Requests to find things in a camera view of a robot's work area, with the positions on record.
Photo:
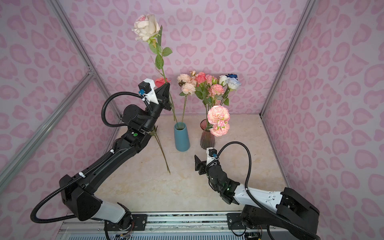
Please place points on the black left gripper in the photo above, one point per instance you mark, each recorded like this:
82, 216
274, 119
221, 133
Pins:
163, 102

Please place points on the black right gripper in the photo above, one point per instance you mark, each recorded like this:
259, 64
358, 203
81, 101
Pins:
198, 165

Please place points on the pink cream spray roses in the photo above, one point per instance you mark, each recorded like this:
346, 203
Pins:
188, 85

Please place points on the magenta small rose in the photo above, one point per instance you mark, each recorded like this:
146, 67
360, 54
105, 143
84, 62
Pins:
154, 133

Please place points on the small pink spray roses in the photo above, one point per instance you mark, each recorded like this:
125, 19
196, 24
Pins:
218, 116

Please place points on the cream pink rose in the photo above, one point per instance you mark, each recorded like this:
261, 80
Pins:
147, 29

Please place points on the pale blue white rose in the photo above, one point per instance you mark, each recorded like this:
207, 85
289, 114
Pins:
230, 85

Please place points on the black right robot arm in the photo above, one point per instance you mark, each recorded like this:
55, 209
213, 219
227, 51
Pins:
285, 209

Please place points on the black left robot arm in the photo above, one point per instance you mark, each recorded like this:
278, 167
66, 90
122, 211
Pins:
79, 191

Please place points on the pink glass vase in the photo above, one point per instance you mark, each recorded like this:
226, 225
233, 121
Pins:
207, 139

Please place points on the teal ceramic vase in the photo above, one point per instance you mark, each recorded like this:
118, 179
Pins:
182, 142

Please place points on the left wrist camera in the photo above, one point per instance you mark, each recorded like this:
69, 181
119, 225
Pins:
147, 91

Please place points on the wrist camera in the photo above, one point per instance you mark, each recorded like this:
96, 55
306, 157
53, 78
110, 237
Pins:
147, 91
211, 155

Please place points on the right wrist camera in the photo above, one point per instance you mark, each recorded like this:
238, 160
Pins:
211, 155

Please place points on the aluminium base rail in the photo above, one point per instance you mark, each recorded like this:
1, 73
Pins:
173, 226

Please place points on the left corner aluminium post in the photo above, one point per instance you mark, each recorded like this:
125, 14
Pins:
78, 45

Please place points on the corner aluminium post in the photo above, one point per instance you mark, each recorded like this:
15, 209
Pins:
78, 45
310, 7

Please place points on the right corner aluminium post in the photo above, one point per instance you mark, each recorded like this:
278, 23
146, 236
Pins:
310, 7

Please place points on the diagonal aluminium frame bar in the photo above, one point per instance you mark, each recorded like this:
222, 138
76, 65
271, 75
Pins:
23, 155

